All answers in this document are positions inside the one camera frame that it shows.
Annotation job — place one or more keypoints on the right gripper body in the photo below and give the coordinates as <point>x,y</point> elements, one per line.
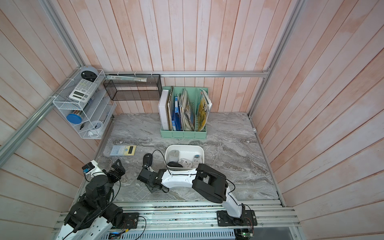
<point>151,188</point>

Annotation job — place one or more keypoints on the black slim mouse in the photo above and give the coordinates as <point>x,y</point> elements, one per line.
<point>147,160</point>

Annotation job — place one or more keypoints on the dark grey mouse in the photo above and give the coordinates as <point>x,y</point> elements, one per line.
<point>174,165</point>

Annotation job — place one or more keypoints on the white mouse with label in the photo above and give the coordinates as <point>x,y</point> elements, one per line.
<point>196,161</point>

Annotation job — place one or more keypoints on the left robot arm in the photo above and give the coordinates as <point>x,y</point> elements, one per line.
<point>95,213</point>

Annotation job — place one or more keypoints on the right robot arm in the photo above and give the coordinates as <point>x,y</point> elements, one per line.
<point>209,183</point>

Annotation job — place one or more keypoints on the light grey mouse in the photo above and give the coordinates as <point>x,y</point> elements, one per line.
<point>173,156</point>

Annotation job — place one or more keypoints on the yellow blue calculator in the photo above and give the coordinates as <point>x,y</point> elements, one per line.
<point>123,150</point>

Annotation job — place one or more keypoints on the white cup on shelf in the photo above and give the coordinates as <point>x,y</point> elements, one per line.
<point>94,129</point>

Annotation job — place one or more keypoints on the blue book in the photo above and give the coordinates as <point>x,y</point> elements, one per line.
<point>177,118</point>

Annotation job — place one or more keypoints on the blue lid jar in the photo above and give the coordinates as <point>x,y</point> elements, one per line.
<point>74,117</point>

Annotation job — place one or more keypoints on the white binder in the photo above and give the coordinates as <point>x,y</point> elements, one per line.
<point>163,110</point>

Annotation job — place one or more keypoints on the green magazine file holder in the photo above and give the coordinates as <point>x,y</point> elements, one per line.
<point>194,94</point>

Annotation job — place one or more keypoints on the white calculator on shelf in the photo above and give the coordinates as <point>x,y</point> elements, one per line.
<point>83,91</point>

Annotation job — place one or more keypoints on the black mesh basket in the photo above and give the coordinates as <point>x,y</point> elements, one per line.
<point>134,91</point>

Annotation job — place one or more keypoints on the yellow picture book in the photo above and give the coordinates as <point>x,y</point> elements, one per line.
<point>204,108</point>

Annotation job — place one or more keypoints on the ruler on basket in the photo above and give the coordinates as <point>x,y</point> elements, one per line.
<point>126,78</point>

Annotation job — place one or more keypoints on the round black white speaker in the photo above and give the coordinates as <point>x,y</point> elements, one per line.
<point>89,73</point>

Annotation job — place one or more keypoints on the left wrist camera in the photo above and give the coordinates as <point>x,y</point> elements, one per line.
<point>91,170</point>

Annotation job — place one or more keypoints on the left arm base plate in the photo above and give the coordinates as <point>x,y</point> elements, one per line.
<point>126,221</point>

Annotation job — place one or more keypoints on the white wire shelf rack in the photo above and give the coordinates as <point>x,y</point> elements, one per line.
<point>98,108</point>

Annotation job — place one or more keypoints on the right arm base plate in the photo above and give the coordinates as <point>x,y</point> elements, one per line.
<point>247,219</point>

